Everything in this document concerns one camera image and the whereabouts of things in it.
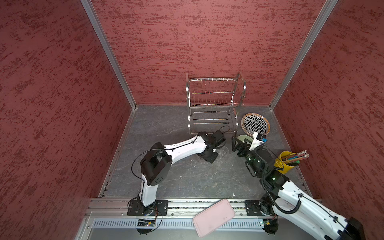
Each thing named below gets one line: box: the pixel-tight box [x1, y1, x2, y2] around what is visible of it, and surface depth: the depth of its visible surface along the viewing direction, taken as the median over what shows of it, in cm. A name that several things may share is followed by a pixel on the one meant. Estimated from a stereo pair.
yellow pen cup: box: [273, 151, 296, 174], surface depth 82 cm
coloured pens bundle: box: [281, 150, 310, 163], surface depth 80 cm
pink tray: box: [193, 198, 235, 238], surface depth 71 cm
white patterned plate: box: [240, 113, 271, 136], surface depth 109 cm
